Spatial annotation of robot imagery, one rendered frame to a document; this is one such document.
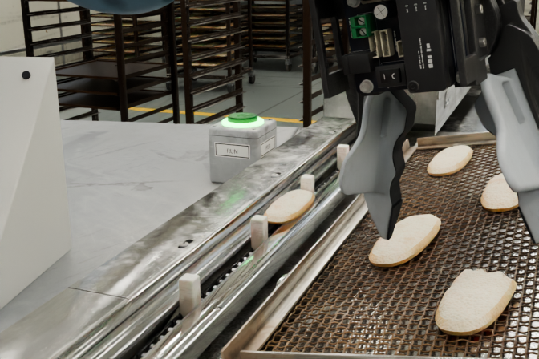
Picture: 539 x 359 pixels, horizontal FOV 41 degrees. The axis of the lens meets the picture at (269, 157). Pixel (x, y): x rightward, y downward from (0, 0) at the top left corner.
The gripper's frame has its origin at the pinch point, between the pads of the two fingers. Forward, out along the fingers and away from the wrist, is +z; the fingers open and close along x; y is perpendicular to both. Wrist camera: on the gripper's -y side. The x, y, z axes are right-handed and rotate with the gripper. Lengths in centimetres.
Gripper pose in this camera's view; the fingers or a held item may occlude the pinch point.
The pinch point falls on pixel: (459, 217)
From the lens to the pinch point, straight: 42.5
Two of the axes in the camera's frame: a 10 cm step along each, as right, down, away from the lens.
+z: 1.7, 9.6, 2.0
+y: -5.1, 2.7, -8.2
